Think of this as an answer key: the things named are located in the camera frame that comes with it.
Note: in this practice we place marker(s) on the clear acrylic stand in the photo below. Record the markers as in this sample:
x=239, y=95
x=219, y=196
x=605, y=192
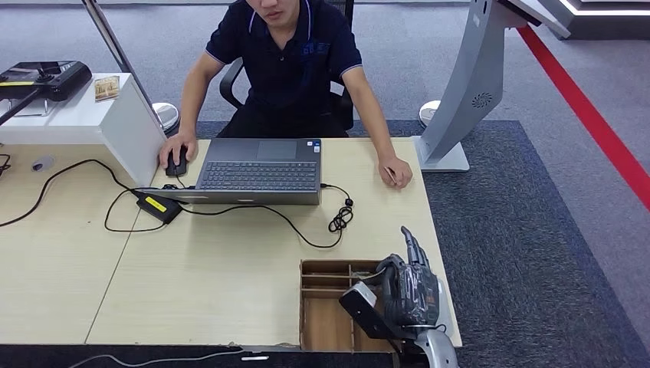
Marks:
x=33, y=111

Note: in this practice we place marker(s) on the black handheld terminal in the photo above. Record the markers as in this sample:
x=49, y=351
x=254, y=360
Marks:
x=61, y=81

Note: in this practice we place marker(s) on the grey platform with light strip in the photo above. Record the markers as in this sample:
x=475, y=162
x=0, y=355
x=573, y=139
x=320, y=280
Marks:
x=609, y=25

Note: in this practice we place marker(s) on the grey kiosk stand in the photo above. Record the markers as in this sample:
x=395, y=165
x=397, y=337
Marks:
x=472, y=76

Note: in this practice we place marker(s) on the person's left hand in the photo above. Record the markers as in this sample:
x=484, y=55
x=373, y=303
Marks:
x=401, y=172

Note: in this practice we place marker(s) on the person's left forearm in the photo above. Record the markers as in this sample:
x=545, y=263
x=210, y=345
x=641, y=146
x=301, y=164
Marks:
x=373, y=117

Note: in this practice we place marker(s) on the chrome stanchion post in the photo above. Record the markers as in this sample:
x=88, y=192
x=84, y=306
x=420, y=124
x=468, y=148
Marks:
x=167, y=116

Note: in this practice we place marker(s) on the black computer mouse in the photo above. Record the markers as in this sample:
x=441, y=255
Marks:
x=176, y=165

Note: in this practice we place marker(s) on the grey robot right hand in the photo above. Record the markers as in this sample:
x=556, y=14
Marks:
x=414, y=299

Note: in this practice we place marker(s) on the red floor tape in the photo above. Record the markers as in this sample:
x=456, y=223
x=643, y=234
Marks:
x=584, y=109

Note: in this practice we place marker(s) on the black bar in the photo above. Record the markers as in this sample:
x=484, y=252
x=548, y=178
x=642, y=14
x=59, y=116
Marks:
x=15, y=110

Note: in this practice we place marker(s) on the small white strip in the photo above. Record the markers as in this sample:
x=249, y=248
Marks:
x=254, y=358

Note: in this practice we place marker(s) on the black power adapter yellow label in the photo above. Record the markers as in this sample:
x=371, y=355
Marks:
x=157, y=205

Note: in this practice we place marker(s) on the pale room key card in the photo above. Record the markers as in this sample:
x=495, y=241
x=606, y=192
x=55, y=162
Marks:
x=363, y=276

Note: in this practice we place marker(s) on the wooden organizer tray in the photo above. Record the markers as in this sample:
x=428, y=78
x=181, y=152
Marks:
x=320, y=325

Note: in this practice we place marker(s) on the person's right hand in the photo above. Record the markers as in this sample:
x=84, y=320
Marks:
x=177, y=140

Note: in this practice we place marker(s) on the chrome stanchion base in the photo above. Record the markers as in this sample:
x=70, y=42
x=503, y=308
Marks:
x=427, y=113

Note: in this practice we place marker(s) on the grey card reader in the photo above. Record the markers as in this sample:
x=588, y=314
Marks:
x=446, y=310

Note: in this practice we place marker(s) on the person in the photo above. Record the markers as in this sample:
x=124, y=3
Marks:
x=284, y=66

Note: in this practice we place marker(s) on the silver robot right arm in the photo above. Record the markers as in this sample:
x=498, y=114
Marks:
x=439, y=353

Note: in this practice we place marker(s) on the white box stand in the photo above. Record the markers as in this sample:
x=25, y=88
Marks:
x=122, y=132

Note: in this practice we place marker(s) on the brown printed card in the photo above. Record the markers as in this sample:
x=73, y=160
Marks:
x=106, y=88

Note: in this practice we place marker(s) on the grey desk grommet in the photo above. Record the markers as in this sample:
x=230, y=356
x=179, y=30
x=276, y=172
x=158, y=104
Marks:
x=42, y=164

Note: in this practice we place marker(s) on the grey laptop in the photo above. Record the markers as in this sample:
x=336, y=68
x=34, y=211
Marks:
x=259, y=175

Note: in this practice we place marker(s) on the person's right forearm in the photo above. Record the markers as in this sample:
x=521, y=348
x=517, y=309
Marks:
x=194, y=104

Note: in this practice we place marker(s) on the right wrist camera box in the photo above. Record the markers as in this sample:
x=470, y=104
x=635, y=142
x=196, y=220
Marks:
x=360, y=307

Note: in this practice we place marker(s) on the black office chair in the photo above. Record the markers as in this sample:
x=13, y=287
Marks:
x=348, y=104

